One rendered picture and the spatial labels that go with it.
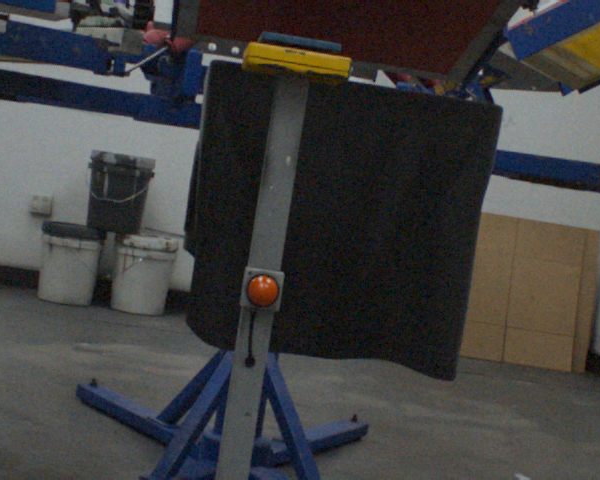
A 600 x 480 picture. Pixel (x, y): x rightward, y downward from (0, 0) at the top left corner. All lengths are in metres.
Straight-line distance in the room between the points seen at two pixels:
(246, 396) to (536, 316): 5.12
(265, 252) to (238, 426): 0.23
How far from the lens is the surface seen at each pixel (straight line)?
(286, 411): 3.17
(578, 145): 6.88
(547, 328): 6.75
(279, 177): 1.65
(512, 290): 6.71
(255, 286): 1.62
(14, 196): 6.62
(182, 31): 2.59
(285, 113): 1.65
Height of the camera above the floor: 0.81
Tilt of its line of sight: 3 degrees down
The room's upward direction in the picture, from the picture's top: 9 degrees clockwise
